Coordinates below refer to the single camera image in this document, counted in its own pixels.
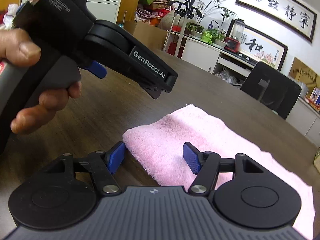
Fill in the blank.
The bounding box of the black office chair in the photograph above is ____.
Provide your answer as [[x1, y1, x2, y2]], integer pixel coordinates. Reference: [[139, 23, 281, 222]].
[[240, 61, 302, 119]]

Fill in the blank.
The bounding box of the black chair headrest part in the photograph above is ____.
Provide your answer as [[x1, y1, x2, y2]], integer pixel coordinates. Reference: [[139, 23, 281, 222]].
[[167, 0, 203, 19]]

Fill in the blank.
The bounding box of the potted green plant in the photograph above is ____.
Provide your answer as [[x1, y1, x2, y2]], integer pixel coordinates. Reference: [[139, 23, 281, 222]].
[[186, 0, 238, 43]]

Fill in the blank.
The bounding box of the framed calligraphy picture with flowers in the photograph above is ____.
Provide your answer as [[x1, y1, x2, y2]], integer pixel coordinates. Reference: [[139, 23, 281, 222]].
[[236, 25, 288, 70]]

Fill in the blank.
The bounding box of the white low cabinet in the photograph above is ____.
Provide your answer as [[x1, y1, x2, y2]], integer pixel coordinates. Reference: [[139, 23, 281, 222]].
[[179, 37, 319, 146]]

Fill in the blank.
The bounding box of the wide framed calligraphy scroll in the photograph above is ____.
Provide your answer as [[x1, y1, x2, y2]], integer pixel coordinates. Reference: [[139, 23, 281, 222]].
[[236, 0, 317, 43]]

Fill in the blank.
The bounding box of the white plastic bag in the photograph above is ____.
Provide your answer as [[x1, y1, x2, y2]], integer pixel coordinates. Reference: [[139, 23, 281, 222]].
[[214, 67, 238, 85]]

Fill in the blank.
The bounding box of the green tissue box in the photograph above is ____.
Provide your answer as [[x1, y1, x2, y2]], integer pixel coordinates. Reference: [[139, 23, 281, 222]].
[[313, 147, 320, 174]]

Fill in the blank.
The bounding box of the red blender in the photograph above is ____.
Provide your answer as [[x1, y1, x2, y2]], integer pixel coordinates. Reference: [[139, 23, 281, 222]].
[[225, 19, 245, 53]]

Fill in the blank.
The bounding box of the pink terry towel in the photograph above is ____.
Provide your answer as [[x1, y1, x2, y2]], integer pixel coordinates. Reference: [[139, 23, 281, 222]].
[[123, 105, 315, 239]]

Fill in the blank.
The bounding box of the flat cardboard sheet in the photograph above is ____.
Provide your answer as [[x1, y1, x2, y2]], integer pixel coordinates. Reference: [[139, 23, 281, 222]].
[[289, 57, 319, 92]]

